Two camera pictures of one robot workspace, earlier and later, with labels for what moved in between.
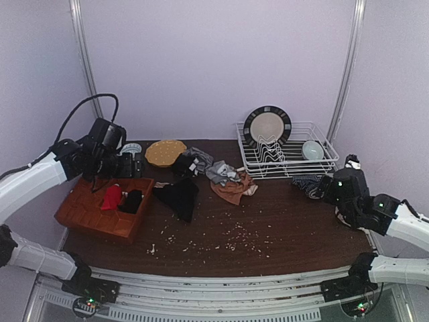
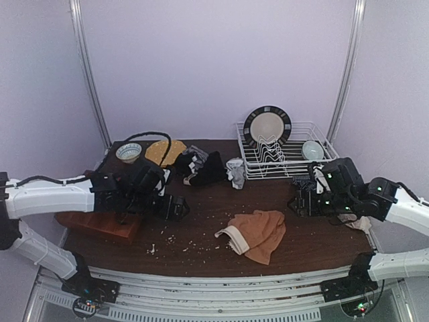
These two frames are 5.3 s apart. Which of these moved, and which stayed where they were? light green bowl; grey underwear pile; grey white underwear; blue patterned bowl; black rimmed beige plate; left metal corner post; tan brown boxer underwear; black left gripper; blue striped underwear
Moved: black left gripper; grey white underwear; tan brown boxer underwear
Stayed: light green bowl; blue striped underwear; grey underwear pile; black rimmed beige plate; left metal corner post; blue patterned bowl
